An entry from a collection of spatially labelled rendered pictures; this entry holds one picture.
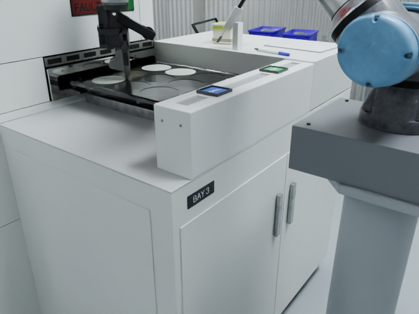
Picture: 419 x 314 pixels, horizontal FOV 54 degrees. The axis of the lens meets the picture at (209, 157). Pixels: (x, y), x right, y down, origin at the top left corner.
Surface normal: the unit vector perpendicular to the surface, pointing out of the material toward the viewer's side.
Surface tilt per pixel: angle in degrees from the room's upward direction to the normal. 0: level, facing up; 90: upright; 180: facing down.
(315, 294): 0
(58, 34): 90
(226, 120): 90
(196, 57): 90
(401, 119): 71
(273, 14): 90
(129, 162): 0
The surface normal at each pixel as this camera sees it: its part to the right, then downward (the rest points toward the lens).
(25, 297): 0.80, 0.25
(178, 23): -0.59, 0.33
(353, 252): -0.82, 0.24
